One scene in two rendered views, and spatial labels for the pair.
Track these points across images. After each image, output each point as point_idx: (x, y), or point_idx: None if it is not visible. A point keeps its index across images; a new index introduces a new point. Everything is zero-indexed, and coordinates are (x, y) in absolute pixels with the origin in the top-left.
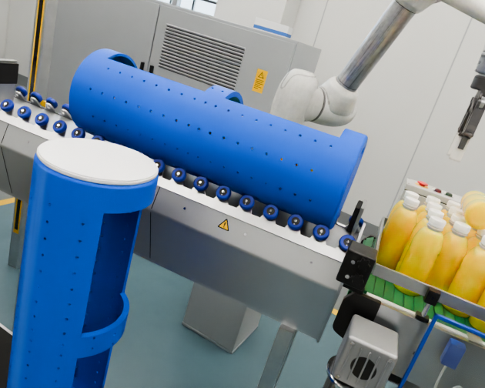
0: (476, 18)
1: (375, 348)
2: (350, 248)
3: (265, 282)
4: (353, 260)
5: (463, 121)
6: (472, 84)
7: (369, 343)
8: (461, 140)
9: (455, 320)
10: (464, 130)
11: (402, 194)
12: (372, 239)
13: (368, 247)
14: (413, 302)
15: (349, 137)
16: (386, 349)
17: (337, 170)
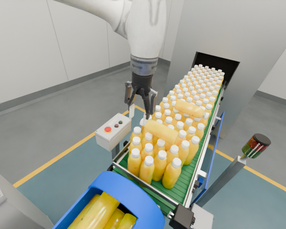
0: (76, 7)
1: (212, 225)
2: (188, 227)
3: None
4: (192, 227)
5: (132, 100)
6: (139, 83)
7: (210, 227)
8: (148, 116)
9: (184, 170)
10: (151, 112)
11: (109, 144)
12: (115, 172)
13: (179, 209)
14: (178, 184)
15: (139, 205)
16: (210, 218)
17: (160, 228)
